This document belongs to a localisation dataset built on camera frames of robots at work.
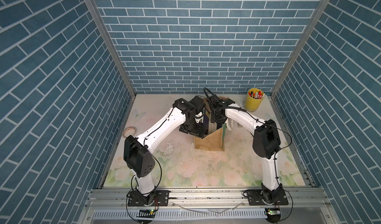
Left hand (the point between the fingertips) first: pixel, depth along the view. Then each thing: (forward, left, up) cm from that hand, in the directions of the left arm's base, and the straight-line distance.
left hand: (200, 135), depth 77 cm
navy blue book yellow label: (+13, -4, -1) cm, 14 cm away
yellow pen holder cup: (+31, -38, -5) cm, 50 cm away
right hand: (+16, -12, -9) cm, 22 cm away
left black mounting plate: (-26, +20, -18) cm, 37 cm away
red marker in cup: (+35, -43, -4) cm, 55 cm away
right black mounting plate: (-26, -28, -16) cm, 42 cm away
